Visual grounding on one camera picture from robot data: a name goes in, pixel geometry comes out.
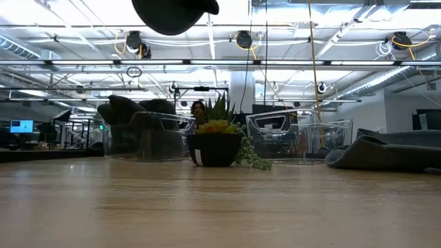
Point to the black baseball cap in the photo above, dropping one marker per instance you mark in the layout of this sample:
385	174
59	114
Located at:
172	17
124	110

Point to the grey baseball cap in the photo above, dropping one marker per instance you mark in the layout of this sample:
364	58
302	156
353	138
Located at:
379	155

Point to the potted succulent plant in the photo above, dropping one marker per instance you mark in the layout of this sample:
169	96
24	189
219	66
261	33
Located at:
213	148

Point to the person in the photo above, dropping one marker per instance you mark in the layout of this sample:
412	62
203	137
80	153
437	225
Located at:
198	109

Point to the clear plastic container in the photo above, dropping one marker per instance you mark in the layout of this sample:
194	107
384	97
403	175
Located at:
148	151
310	137

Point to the blue lit monitor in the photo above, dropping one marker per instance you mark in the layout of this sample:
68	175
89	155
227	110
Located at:
21	126

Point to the black dark monitor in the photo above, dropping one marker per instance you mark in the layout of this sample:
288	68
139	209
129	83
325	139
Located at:
430	118

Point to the black background camera rig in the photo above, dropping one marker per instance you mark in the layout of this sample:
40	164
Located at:
201	88

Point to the silver ventilation duct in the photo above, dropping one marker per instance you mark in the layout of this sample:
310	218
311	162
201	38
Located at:
386	81

